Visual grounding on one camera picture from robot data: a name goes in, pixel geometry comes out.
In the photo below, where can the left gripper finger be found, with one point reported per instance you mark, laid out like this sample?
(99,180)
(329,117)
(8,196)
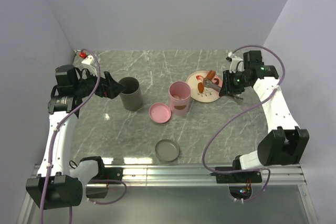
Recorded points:
(108,78)
(114,89)

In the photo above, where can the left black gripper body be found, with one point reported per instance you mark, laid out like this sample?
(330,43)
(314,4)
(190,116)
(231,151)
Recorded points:
(84,87)

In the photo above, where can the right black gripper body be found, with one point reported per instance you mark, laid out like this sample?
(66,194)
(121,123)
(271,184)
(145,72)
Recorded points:
(235,82)

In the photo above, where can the metal food tongs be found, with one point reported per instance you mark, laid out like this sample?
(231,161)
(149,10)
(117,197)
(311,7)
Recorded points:
(209,84)

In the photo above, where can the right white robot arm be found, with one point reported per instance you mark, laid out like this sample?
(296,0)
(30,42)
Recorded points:
(286,141)

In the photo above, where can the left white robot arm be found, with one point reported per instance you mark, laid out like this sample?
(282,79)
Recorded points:
(57,185)

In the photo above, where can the grey cylindrical container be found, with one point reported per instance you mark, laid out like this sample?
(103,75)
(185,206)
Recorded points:
(131,97)

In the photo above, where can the brown sausage far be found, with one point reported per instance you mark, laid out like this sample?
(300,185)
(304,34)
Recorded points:
(210,75)

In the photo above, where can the pink cream plate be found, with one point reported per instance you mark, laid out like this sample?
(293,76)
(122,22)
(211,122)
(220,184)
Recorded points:
(208,95)

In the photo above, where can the orange sausage near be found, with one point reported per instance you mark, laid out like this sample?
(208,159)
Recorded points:
(200,87)

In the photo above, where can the pink lid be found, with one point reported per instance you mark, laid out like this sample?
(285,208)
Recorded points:
(160,113)

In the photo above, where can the pink cylindrical container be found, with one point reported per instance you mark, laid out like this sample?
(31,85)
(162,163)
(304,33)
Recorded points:
(183,90)

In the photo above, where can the grey lid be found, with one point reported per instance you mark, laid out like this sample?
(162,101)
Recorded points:
(167,150)

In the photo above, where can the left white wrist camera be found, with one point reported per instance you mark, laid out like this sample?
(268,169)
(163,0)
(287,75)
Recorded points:
(88,62)

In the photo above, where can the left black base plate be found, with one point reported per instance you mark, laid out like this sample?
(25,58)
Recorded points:
(113,173)

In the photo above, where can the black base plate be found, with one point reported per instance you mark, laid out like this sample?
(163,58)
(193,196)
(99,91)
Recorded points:
(238,178)
(113,173)

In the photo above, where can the aluminium mounting rail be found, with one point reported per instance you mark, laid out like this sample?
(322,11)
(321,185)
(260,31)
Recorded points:
(189,175)

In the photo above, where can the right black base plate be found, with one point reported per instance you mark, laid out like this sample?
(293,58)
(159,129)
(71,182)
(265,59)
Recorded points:
(238,178)

